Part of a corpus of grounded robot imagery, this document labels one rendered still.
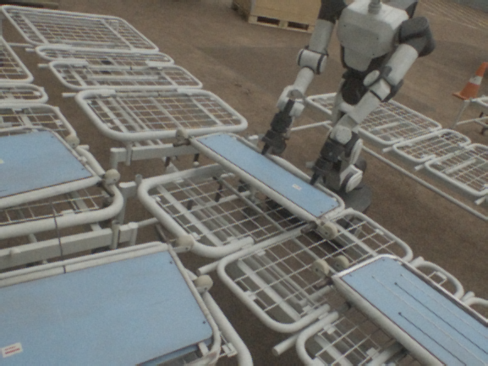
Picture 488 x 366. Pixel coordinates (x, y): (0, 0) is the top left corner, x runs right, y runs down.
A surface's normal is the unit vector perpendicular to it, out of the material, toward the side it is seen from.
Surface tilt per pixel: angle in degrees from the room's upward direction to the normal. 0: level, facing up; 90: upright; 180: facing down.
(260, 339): 0
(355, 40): 111
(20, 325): 8
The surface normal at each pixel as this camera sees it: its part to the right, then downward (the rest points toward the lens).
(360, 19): -0.41, -0.06
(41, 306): 0.32, -0.75
